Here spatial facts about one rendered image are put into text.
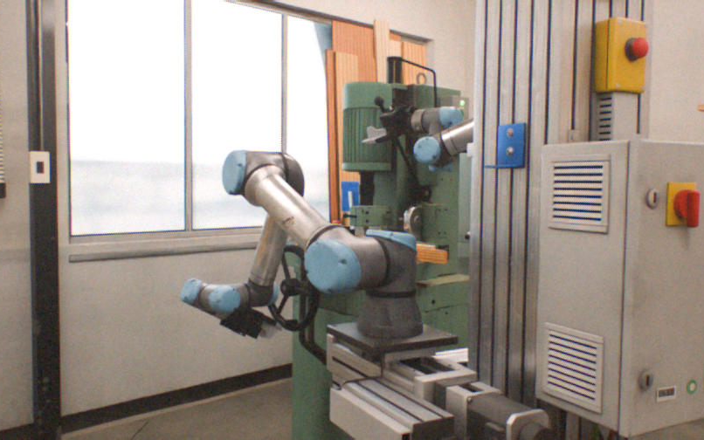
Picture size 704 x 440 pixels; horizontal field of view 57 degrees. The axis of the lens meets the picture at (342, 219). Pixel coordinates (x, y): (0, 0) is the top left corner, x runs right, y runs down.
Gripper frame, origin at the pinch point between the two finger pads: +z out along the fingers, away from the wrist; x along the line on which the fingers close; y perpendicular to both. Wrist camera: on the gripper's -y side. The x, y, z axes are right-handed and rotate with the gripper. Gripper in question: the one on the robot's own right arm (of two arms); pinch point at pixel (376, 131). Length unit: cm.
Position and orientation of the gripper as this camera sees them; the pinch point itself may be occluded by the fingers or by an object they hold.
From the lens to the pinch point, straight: 218.6
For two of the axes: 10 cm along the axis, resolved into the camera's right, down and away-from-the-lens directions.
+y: -4.5, -7.7, -4.5
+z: -6.6, -0.5, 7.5
